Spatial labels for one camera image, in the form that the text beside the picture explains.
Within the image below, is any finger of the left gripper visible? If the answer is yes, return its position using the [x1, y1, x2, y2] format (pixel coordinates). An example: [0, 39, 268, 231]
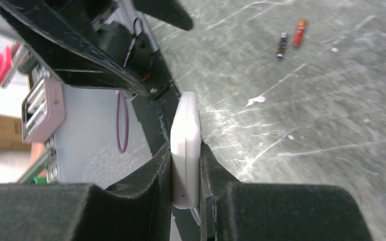
[132, 0, 194, 31]

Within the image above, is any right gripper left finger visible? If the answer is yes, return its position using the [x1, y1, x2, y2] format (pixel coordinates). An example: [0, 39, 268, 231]
[0, 144, 171, 240]

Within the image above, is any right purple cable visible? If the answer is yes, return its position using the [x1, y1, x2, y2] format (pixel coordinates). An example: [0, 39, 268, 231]
[115, 89, 130, 155]

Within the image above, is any red AAA battery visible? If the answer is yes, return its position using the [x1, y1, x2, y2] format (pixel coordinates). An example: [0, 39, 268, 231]
[292, 19, 308, 48]

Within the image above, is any white remote control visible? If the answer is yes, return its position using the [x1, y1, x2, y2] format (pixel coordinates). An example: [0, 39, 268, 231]
[170, 91, 202, 209]

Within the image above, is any cardboard box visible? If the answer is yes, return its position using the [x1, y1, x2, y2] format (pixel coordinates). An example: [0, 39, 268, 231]
[0, 115, 31, 152]

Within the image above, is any black AAA battery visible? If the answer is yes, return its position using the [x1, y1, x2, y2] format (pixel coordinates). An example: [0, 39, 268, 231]
[276, 32, 287, 59]

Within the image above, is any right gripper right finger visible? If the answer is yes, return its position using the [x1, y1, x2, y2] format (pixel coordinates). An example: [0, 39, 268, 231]
[200, 144, 372, 240]

